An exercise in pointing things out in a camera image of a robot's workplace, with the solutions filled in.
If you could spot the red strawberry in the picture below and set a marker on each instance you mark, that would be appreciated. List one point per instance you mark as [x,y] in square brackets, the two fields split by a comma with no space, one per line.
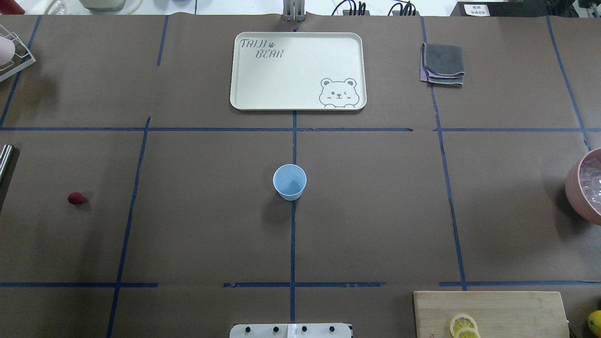
[75,198]

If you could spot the light blue plastic cup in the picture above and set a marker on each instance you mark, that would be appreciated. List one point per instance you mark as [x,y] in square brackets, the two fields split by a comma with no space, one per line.
[289,181]

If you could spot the pile of clear ice cubes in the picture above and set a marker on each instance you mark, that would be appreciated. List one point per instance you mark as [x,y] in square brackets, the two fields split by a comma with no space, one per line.
[590,181]

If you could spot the pink upside-down cup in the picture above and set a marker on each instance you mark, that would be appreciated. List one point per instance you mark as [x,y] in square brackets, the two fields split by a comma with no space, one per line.
[7,50]

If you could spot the cream bear serving tray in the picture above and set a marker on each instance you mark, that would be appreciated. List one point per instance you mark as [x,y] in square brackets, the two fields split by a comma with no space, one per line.
[302,71]

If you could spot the folded grey cloth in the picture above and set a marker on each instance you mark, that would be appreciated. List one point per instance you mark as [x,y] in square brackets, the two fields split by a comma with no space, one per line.
[441,64]

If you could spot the lemon slice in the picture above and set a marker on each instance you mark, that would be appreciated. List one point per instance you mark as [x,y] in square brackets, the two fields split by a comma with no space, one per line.
[467,332]
[461,321]

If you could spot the wooden cutting board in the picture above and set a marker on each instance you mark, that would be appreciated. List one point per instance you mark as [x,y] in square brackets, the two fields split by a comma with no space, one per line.
[497,314]

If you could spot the black box with label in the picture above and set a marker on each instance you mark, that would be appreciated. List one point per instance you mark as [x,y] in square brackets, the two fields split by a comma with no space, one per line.
[513,8]

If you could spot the pink bowl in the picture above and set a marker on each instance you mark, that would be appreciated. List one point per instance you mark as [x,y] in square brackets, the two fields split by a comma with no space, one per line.
[575,194]

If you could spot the whole yellow lemon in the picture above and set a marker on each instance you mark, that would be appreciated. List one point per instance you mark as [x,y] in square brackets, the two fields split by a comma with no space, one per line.
[594,323]

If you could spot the aluminium frame post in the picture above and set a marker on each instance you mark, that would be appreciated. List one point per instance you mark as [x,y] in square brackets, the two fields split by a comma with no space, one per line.
[294,10]

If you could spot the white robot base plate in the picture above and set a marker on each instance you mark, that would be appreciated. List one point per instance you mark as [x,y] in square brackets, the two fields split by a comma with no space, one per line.
[292,330]

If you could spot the white wire cup rack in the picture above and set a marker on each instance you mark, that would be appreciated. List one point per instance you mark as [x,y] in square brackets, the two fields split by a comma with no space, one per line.
[22,58]

